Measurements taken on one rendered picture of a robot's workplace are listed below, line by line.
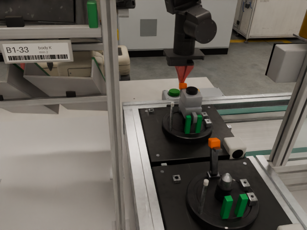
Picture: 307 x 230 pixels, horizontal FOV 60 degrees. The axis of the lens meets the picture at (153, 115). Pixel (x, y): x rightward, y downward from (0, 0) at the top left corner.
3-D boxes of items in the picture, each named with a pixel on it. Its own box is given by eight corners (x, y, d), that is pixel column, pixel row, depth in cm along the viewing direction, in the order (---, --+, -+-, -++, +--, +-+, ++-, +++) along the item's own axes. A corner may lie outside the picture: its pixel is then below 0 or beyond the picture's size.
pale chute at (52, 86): (67, 109, 78) (68, 94, 79) (112, 111, 78) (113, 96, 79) (22, 76, 50) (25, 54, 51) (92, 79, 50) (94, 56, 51)
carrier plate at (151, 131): (139, 113, 84) (139, 107, 83) (211, 108, 88) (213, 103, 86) (150, 168, 64) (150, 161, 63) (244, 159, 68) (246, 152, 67)
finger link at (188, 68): (192, 90, 76) (195, 58, 71) (166, 91, 75) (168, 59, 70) (185, 79, 82) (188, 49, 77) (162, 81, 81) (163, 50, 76)
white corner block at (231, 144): (220, 148, 71) (223, 137, 69) (236, 147, 72) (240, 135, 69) (227, 161, 67) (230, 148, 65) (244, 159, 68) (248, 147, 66)
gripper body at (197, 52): (204, 62, 72) (208, 34, 68) (167, 63, 71) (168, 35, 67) (197, 54, 78) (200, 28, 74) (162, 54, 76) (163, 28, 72)
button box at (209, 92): (161, 104, 99) (162, 89, 95) (215, 101, 102) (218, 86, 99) (165, 114, 93) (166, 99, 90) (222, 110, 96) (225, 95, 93)
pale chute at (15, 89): (12, 112, 75) (14, 97, 76) (59, 114, 76) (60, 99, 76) (-67, 80, 48) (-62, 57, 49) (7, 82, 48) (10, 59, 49)
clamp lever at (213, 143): (207, 171, 57) (207, 138, 56) (216, 171, 58) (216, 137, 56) (214, 179, 54) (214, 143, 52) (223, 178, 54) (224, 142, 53)
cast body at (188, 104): (178, 106, 74) (180, 83, 70) (193, 105, 75) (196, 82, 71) (186, 123, 67) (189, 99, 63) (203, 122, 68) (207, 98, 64)
